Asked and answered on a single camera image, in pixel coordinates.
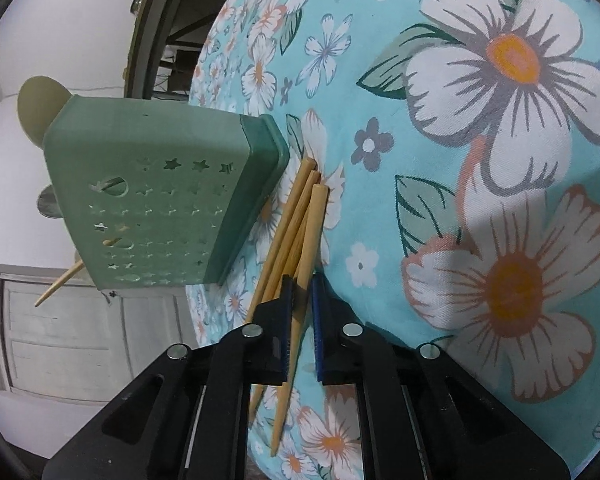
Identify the white panelled door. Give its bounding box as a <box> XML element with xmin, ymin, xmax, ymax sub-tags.
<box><xmin>0</xmin><ymin>262</ymin><xmax>202</xmax><ymax>404</ymax></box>

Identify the beige plastic spoon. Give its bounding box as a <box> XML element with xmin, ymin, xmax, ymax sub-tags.
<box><xmin>18</xmin><ymin>76</ymin><xmax>74</xmax><ymax>149</ymax></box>

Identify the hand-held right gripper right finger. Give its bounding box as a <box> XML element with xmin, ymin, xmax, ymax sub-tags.
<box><xmin>311</xmin><ymin>275</ymin><xmax>572</xmax><ymax>480</ymax></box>

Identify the green perforated utensil holder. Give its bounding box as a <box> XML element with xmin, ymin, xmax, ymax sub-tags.
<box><xmin>43</xmin><ymin>96</ymin><xmax>290</xmax><ymax>291</ymax></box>

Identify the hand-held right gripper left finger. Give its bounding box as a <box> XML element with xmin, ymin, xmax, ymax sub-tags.
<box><xmin>42</xmin><ymin>275</ymin><xmax>296</xmax><ymax>480</ymax></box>

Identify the metal spoon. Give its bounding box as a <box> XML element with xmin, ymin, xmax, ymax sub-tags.
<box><xmin>36</xmin><ymin>185</ymin><xmax>67</xmax><ymax>219</ymax></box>

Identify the floral tablecloth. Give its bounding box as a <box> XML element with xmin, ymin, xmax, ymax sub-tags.
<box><xmin>186</xmin><ymin>0</ymin><xmax>600</xmax><ymax>480</ymax></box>

